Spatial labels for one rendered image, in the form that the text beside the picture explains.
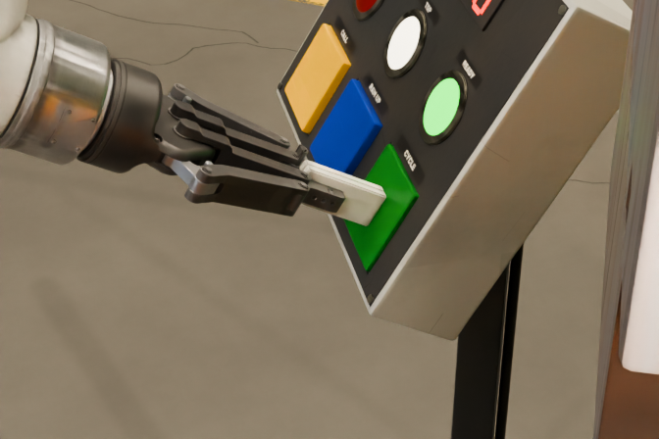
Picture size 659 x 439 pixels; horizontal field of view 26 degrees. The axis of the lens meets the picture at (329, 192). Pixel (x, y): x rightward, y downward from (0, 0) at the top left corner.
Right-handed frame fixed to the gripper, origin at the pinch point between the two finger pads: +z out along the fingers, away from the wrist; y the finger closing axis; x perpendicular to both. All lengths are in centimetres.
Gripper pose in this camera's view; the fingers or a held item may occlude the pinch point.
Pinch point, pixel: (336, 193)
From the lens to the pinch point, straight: 107.7
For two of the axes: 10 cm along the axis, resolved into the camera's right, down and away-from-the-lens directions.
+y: 2.4, 5.5, -8.0
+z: 8.4, 2.9, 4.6
